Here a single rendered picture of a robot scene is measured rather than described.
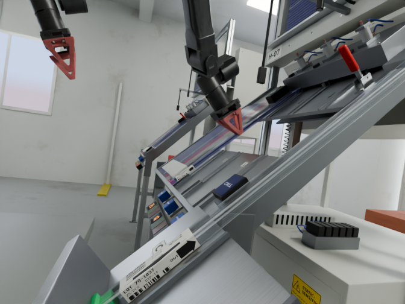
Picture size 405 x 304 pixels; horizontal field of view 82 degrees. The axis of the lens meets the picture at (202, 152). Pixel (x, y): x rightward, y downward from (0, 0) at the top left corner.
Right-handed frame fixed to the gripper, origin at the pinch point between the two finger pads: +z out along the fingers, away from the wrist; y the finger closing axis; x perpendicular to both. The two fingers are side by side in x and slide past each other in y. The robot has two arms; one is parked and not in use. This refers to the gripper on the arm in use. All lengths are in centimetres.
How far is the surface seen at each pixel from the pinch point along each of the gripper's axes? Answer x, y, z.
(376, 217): -127, 114, 191
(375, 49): -27.4, -25.3, -2.4
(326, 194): -39, 36, 66
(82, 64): 20, 367, -163
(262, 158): 7.8, -22.3, 2.2
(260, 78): -11.6, -5.9, -10.0
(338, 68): -27.3, -15.0, -1.2
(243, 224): 21.4, -35.7, 2.5
